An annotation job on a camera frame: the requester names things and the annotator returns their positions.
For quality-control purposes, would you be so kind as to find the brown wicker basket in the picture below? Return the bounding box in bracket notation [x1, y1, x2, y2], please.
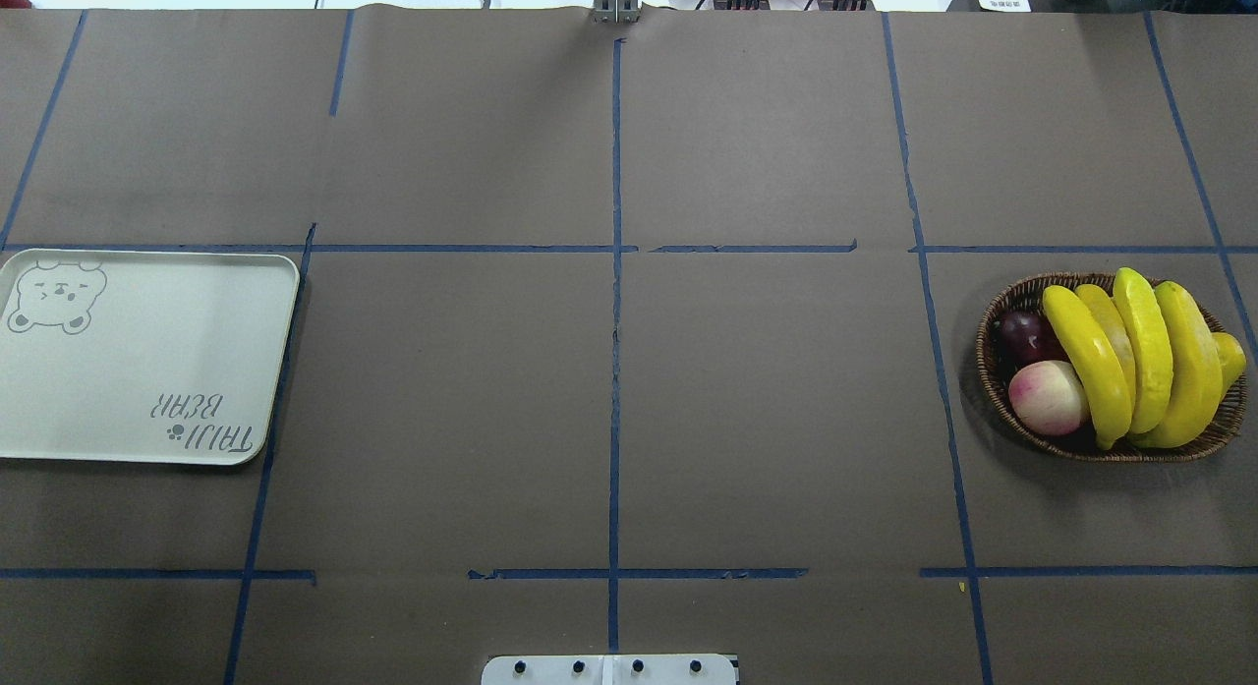
[970, 266, 1252, 464]

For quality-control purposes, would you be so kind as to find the aluminium frame post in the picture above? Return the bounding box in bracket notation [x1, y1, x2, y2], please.
[593, 0, 642, 24]

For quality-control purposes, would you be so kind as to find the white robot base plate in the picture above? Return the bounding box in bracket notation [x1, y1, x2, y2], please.
[481, 654, 741, 684]

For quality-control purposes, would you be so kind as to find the yellow mango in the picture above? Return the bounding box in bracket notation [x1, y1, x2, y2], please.
[1211, 331, 1245, 403]

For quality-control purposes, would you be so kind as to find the white bear print tray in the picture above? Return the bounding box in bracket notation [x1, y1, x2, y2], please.
[1, 248, 299, 466]

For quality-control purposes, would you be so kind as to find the pink white peach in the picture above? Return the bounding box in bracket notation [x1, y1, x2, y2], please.
[1009, 359, 1091, 437]

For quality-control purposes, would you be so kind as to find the dark purple plum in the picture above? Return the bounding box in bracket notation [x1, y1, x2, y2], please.
[994, 310, 1068, 368]

